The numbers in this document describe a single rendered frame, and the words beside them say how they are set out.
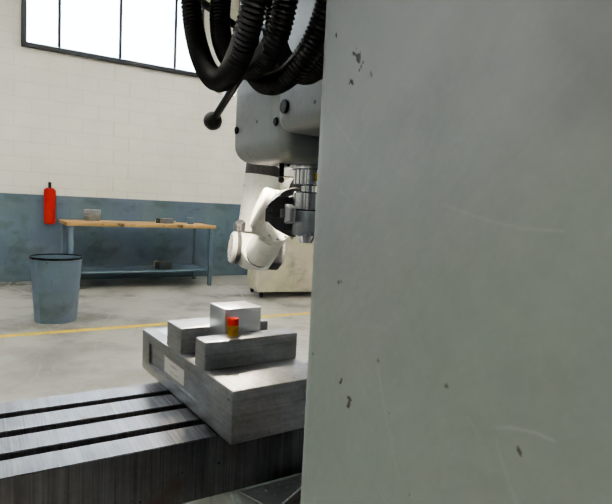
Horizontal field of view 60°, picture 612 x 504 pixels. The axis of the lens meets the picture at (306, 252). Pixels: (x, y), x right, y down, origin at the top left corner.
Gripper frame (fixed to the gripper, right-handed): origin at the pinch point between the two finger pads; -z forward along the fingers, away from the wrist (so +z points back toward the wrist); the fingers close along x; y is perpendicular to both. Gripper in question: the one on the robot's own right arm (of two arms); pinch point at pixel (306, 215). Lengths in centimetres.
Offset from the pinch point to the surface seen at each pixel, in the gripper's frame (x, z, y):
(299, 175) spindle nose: -1.8, -1.5, -6.1
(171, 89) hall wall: -75, 776, -159
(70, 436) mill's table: -31.5, -16.6, 28.3
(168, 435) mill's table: -19.7, -17.2, 28.3
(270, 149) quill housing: -7.2, -7.8, -9.3
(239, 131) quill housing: -11.2, 1.4, -12.5
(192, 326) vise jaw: -17.4, -3.8, 17.5
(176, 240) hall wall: -61, 778, 73
